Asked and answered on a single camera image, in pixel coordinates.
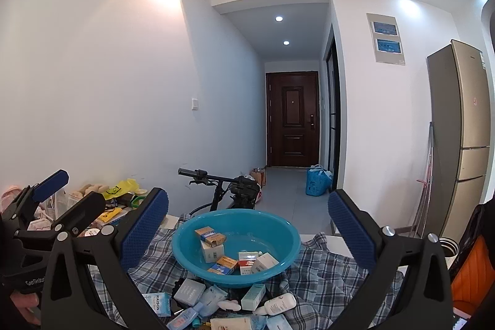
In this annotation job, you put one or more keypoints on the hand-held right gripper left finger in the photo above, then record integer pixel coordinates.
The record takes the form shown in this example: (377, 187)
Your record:
(139, 233)

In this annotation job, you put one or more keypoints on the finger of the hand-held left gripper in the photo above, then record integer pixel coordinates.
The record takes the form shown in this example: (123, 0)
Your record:
(50, 187)
(83, 212)

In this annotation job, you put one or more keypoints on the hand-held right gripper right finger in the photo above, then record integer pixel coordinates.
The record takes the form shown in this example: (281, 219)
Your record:
(354, 233)

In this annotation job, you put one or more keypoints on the gold and blue box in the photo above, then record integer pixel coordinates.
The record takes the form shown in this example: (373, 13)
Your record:
(210, 235)

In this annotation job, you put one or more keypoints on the orange and blue box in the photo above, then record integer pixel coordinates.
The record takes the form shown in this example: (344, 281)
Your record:
(223, 265)

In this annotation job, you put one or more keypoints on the white and pink box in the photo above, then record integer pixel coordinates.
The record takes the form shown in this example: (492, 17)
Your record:
(266, 263)

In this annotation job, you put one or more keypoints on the blue plastic basin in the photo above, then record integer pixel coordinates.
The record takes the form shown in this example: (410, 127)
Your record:
(239, 221)

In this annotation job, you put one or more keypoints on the red and white cigarette pack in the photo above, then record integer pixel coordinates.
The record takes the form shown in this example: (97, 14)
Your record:
(247, 263)

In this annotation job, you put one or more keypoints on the person's left hand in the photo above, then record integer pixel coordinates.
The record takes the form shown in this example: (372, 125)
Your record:
(23, 305)

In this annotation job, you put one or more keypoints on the beige plush toy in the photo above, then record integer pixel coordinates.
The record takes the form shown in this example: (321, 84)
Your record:
(91, 190)

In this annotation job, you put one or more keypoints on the yellow book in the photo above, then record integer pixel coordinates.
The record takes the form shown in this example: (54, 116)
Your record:
(110, 216)

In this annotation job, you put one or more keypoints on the blue plaid cloth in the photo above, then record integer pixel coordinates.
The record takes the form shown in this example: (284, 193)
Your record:
(328, 268)

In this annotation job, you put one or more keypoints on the yellow plastic bag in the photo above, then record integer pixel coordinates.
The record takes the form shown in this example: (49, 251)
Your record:
(120, 189)

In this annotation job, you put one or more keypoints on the blue woven bag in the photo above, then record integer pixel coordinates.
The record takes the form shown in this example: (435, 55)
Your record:
(318, 183)

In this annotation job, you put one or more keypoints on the light blue box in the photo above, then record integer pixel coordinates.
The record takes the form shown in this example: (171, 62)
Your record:
(157, 303)

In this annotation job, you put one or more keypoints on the grey box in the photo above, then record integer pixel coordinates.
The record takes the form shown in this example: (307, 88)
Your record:
(189, 292)

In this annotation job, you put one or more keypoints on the folded metal drying rack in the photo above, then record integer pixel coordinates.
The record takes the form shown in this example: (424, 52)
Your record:
(425, 183)

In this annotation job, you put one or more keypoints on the small blue bottle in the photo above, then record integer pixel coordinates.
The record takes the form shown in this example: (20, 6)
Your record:
(181, 320)

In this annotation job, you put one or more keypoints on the white steel thermos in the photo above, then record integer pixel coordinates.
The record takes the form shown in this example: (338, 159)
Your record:
(450, 250)

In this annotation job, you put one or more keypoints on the white plastic bag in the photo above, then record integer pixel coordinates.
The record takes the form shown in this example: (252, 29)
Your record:
(258, 192)

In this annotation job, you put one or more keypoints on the white squeeze bottle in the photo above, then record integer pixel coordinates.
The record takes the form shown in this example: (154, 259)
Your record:
(278, 305)

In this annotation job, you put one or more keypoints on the orange paper bag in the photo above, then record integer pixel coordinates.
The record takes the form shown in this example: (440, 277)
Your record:
(259, 177)

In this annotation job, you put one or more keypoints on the black bicycle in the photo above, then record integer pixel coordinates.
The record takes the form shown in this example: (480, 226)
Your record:
(241, 191)

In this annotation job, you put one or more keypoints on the black framed glass door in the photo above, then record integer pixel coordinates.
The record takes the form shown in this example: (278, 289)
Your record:
(333, 121)

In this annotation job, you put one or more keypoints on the blue packet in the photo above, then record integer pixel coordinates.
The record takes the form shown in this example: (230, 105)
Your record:
(280, 323)

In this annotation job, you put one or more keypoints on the white and green box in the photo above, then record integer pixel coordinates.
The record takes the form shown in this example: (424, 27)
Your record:
(253, 297)

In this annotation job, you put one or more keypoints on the orange and black bag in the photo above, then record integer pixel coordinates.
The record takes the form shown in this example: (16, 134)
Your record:
(473, 276)

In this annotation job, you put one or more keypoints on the dark brown door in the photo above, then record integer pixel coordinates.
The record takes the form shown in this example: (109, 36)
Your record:
(292, 121)

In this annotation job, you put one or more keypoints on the flat white box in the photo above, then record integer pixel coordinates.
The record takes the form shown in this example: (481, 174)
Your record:
(230, 324)

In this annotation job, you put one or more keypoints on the gold refrigerator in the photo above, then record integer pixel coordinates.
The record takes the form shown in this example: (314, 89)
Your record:
(454, 144)

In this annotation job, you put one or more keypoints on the grey electrical panel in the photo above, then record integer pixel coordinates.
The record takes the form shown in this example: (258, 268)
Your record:
(386, 40)

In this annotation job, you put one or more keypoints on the white light switch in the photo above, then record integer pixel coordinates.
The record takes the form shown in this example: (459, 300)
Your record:
(195, 104)

